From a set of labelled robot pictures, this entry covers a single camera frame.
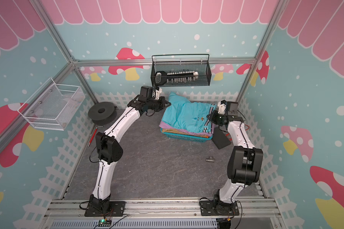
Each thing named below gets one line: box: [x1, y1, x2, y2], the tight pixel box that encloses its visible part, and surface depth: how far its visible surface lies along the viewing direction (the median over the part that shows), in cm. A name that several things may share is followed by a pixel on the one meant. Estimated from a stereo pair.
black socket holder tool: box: [154, 70, 199, 86], surface depth 91 cm
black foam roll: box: [87, 101, 118, 126], surface depth 115 cm
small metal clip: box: [205, 156, 215, 162], surface depth 93 cm
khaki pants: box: [162, 128, 209, 138], surface depth 96 cm
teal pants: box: [161, 92, 217, 133], surface depth 93 cm
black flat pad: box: [211, 126, 232, 150], surface depth 101 cm
